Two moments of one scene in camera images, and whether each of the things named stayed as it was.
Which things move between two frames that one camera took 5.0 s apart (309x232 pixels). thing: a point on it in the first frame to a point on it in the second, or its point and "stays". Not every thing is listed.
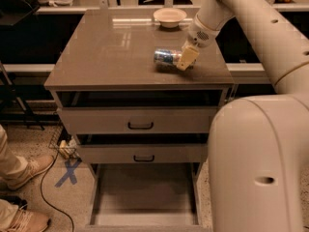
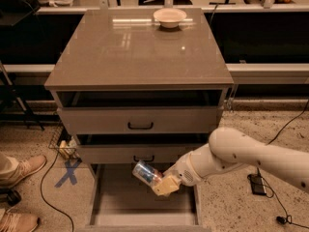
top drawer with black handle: [137, 120] stays
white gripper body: [198, 36] to [180, 171]
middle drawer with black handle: [142, 154] stays
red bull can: [169, 56] to [149, 174]
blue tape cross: [70, 173] stays
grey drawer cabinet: [142, 125] stays
